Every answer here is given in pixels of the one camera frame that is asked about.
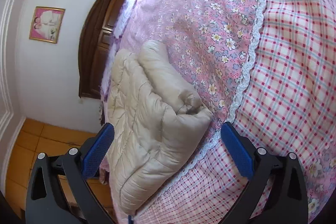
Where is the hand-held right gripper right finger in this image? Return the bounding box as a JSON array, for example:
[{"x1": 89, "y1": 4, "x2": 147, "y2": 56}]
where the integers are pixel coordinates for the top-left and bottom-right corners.
[{"x1": 221, "y1": 122, "x2": 309, "y2": 224}]

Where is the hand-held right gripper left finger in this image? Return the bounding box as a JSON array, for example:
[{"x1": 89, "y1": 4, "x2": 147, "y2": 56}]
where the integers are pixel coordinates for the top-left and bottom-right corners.
[{"x1": 25, "y1": 123, "x2": 116, "y2": 224}]

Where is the beige quilted down jacket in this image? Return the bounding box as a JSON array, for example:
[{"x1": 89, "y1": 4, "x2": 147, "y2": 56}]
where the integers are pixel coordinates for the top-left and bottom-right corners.
[{"x1": 104, "y1": 40, "x2": 214, "y2": 216}]

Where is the dark wooden bed headboard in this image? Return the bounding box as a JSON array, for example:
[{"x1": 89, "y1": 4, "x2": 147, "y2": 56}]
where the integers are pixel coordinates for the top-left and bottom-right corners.
[{"x1": 79, "y1": 0, "x2": 139, "y2": 101}]

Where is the bed with pink floral cover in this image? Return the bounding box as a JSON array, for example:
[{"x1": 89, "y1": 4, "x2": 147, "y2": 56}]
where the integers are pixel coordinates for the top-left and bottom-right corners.
[{"x1": 100, "y1": 0, "x2": 336, "y2": 224}]

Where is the gold framed wall picture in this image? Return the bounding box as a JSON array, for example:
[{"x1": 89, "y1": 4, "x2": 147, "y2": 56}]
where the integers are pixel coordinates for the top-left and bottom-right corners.
[{"x1": 29, "y1": 6, "x2": 66, "y2": 44}]

